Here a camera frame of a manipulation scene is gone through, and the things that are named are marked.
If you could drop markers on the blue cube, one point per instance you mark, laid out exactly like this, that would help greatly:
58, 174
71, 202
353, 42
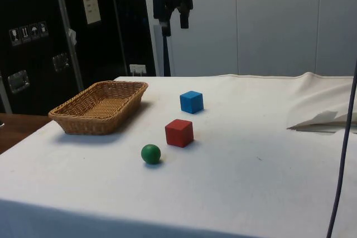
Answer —
191, 102

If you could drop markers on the green ball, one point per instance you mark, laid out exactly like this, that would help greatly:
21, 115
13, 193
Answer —
150, 154

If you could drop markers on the wicker basket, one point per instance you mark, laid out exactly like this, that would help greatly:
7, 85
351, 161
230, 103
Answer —
83, 126

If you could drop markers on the silver metal pole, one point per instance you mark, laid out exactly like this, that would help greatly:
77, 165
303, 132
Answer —
63, 12

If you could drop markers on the red cube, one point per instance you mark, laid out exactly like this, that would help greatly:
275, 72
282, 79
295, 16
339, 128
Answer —
178, 135

